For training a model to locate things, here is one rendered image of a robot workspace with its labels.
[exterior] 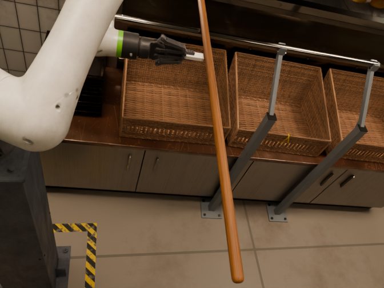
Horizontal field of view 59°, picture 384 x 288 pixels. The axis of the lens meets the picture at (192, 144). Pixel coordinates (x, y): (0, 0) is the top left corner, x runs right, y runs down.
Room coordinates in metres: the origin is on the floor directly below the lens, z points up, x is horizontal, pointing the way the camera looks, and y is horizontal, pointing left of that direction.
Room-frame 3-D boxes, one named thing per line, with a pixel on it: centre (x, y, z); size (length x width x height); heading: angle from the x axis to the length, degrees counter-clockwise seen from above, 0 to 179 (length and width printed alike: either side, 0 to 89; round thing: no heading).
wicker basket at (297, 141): (1.54, -0.36, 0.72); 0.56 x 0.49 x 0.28; 110
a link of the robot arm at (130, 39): (0.95, 0.34, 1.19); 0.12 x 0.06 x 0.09; 22
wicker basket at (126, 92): (1.32, 0.19, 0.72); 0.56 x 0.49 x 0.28; 113
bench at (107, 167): (1.47, -0.26, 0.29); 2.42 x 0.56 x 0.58; 112
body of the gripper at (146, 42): (0.97, 0.27, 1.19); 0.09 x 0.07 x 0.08; 112
